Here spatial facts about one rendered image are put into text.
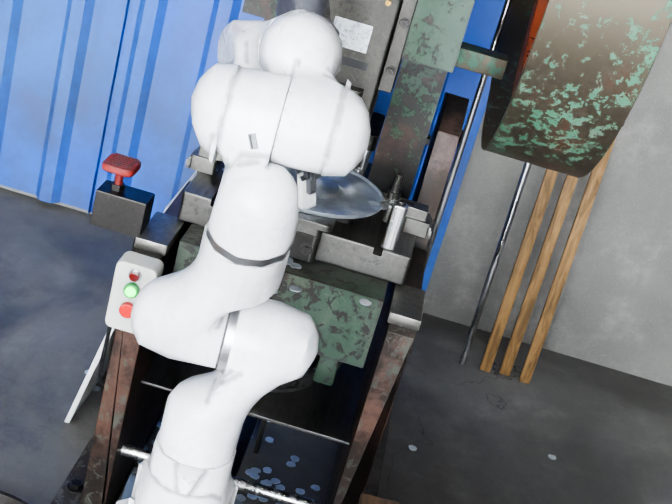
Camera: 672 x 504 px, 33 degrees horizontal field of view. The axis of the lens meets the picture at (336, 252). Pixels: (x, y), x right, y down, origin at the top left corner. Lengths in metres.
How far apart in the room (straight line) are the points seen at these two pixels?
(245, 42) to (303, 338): 0.41
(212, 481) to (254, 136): 0.53
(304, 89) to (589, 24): 0.56
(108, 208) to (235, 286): 0.73
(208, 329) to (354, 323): 0.66
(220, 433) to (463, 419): 1.61
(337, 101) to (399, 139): 1.05
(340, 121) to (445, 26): 0.72
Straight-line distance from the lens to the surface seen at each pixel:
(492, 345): 3.39
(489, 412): 3.22
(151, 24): 3.44
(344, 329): 2.14
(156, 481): 1.65
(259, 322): 1.53
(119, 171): 2.09
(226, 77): 1.37
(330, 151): 1.36
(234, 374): 1.55
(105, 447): 2.30
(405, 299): 2.15
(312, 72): 1.42
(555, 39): 1.79
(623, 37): 1.79
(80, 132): 3.62
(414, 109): 2.40
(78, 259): 3.43
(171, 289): 1.52
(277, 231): 1.36
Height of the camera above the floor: 1.53
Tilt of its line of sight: 23 degrees down
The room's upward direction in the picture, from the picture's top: 16 degrees clockwise
